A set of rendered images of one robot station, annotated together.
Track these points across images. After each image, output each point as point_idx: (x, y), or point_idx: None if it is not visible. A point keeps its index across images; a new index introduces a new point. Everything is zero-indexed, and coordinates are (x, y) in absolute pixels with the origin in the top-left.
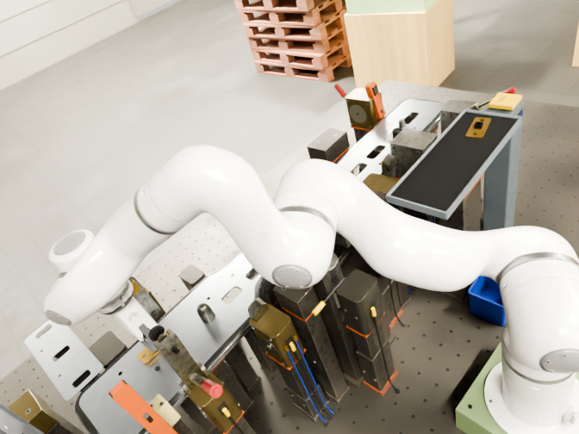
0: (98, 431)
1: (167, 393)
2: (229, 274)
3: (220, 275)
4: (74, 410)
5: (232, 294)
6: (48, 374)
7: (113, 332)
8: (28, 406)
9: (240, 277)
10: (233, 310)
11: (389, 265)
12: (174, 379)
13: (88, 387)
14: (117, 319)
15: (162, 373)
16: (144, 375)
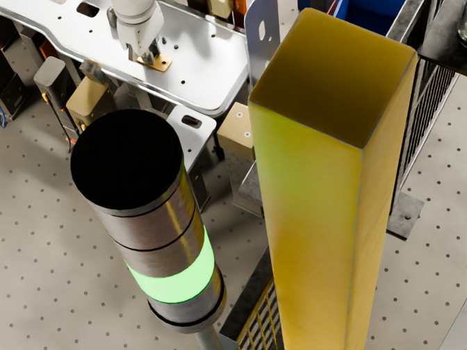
0: (242, 70)
1: (199, 26)
2: (58, 21)
3: (59, 30)
4: (224, 111)
5: (20, 150)
6: (188, 165)
7: (74, 303)
8: (235, 118)
9: (64, 7)
10: (108, 1)
11: None
12: (185, 26)
13: (199, 110)
14: (153, 14)
15: (180, 39)
16: (184, 55)
